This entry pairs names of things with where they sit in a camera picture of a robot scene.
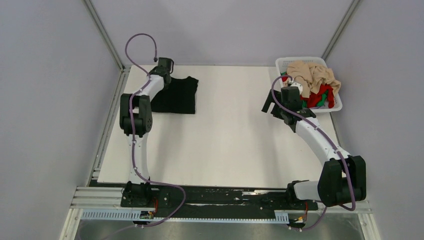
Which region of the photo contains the black t-shirt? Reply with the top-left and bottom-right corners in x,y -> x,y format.
151,76 -> 199,115

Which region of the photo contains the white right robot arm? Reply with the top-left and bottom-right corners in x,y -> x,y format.
262,86 -> 367,209

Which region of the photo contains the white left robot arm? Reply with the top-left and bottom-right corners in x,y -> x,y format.
119,57 -> 174,208

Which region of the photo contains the red t-shirt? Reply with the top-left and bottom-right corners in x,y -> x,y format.
282,74 -> 335,109

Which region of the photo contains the beige t-shirt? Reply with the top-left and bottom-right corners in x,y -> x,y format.
286,60 -> 342,98

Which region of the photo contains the green t-shirt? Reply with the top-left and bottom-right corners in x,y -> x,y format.
282,76 -> 328,109

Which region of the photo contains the white plastic laundry basket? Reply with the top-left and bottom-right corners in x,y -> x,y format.
275,56 -> 343,113

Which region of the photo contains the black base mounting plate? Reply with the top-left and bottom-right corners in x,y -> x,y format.
133,185 -> 318,218

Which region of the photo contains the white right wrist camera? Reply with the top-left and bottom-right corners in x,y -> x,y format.
290,82 -> 303,95

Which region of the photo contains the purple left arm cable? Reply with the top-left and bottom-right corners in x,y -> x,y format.
124,33 -> 187,229

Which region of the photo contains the aluminium frame rail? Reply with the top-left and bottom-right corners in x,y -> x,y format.
82,0 -> 132,79

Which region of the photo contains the white slotted cable duct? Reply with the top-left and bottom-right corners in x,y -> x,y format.
80,209 -> 290,224

